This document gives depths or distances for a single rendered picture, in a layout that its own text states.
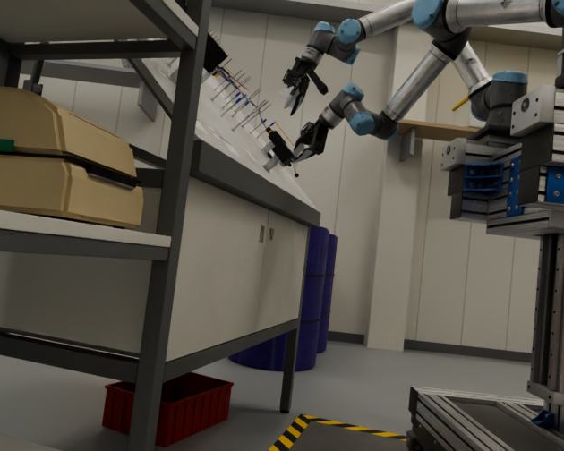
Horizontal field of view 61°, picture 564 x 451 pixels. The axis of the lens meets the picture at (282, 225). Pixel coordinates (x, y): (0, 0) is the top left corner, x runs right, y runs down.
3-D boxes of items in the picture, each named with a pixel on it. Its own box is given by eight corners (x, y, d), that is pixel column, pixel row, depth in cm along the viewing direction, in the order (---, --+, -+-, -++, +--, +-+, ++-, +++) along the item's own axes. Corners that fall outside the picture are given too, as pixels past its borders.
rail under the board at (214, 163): (320, 227, 209) (320, 212, 210) (198, 171, 97) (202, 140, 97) (307, 226, 211) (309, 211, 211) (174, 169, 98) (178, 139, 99)
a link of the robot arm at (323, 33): (337, 27, 180) (318, 17, 180) (325, 53, 181) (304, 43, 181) (337, 35, 188) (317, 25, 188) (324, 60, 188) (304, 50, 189)
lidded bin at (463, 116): (502, 145, 412) (505, 114, 414) (527, 133, 373) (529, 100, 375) (448, 139, 411) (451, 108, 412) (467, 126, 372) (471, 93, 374)
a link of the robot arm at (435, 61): (471, 12, 156) (377, 131, 181) (453, -2, 149) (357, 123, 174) (493, 29, 149) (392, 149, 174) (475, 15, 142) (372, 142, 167)
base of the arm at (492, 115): (515, 143, 176) (517, 117, 177) (538, 132, 161) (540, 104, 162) (474, 139, 176) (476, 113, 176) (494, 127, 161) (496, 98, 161)
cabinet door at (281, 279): (300, 318, 203) (310, 226, 206) (257, 332, 151) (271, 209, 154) (294, 317, 204) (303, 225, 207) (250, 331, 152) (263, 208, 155)
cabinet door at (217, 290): (255, 332, 151) (269, 209, 154) (166, 362, 99) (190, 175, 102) (249, 331, 152) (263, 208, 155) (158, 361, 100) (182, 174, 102)
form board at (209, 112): (192, 142, 98) (198, 137, 97) (-17, -145, 124) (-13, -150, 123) (315, 214, 210) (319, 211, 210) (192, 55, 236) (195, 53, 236)
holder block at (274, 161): (279, 189, 150) (303, 168, 149) (258, 160, 153) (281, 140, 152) (284, 191, 155) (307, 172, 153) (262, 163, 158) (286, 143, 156)
